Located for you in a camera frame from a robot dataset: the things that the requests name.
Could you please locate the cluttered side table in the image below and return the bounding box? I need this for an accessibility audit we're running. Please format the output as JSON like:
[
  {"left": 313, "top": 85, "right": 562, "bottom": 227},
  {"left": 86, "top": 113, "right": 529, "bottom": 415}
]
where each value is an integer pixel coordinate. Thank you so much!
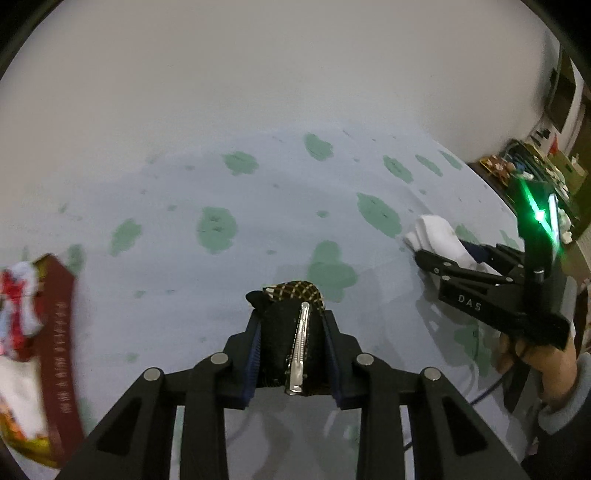
[{"left": 466, "top": 124, "right": 591, "bottom": 232}]

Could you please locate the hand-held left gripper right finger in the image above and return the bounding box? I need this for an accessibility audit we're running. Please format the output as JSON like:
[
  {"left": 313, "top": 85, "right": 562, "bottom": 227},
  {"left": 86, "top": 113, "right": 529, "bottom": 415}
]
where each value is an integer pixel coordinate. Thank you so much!
[{"left": 321, "top": 309, "right": 532, "bottom": 480}]

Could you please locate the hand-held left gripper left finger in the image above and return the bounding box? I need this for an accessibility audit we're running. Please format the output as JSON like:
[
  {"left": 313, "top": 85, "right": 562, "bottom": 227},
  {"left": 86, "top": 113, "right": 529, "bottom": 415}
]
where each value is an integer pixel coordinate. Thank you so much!
[{"left": 60, "top": 309, "right": 264, "bottom": 480}]

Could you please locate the brown patterned box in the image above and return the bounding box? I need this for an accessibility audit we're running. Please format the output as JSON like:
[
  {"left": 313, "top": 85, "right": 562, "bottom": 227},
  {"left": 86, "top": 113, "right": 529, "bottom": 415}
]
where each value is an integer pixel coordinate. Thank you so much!
[{"left": 480, "top": 157, "right": 515, "bottom": 180}]

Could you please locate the white and red cloth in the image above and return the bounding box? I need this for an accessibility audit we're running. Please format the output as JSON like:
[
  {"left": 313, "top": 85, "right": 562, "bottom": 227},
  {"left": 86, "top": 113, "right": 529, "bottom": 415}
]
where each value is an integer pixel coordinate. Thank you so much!
[{"left": 0, "top": 261, "right": 47, "bottom": 361}]

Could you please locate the person's right forearm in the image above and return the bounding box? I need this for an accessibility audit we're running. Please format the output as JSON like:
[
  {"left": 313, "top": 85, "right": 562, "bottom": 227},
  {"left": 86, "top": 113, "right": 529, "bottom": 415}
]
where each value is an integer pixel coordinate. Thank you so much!
[{"left": 519, "top": 351, "right": 591, "bottom": 467}]

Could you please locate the black bow hair clip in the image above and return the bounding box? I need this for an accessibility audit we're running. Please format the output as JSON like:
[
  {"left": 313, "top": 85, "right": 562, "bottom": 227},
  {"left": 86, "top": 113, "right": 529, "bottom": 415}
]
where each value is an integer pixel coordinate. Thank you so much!
[{"left": 246, "top": 279, "right": 329, "bottom": 397}]

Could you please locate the red tin box gold inside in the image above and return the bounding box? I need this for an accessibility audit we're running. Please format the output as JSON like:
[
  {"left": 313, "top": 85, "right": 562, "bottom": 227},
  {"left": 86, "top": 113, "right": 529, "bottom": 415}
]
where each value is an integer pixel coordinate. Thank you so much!
[{"left": 0, "top": 253, "right": 86, "bottom": 469}]

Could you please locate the person's right hand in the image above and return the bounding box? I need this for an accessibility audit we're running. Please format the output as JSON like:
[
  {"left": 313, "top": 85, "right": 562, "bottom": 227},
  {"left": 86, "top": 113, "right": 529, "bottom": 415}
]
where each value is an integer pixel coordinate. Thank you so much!
[{"left": 496, "top": 330, "right": 579, "bottom": 408}]

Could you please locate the dark wall frame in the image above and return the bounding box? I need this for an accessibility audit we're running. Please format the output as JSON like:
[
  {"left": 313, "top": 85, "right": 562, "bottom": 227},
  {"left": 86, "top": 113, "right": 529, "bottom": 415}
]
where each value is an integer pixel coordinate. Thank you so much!
[{"left": 544, "top": 46, "right": 579, "bottom": 131}]

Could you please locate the white sock with red trim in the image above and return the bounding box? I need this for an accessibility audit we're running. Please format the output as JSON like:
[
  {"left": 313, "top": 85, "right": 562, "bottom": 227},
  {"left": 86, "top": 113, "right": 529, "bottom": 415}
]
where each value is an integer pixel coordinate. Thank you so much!
[{"left": 404, "top": 215, "right": 490, "bottom": 271}]

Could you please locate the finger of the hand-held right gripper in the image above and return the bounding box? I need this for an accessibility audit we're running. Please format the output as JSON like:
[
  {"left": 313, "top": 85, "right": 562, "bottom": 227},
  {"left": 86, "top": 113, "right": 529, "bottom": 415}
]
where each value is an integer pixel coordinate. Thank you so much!
[
  {"left": 461, "top": 239, "right": 526, "bottom": 278},
  {"left": 413, "top": 248, "right": 526, "bottom": 290}
]

